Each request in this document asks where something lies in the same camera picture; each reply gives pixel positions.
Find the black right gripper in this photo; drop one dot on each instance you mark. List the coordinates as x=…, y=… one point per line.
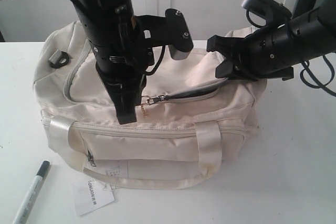
x=264, y=53

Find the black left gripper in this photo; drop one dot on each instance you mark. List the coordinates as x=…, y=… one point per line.
x=125, y=106

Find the cream fabric duffel bag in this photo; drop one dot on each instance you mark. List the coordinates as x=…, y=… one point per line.
x=188, y=124

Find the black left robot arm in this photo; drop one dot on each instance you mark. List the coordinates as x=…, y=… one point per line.
x=115, y=36

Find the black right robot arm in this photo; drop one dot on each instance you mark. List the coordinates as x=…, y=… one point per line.
x=311, y=34

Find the white marker black cap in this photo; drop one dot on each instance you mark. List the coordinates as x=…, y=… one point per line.
x=31, y=195

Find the white paper hang tag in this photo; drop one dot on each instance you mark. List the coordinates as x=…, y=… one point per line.
x=89, y=195

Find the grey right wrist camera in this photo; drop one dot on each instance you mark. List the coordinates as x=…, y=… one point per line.
x=268, y=10

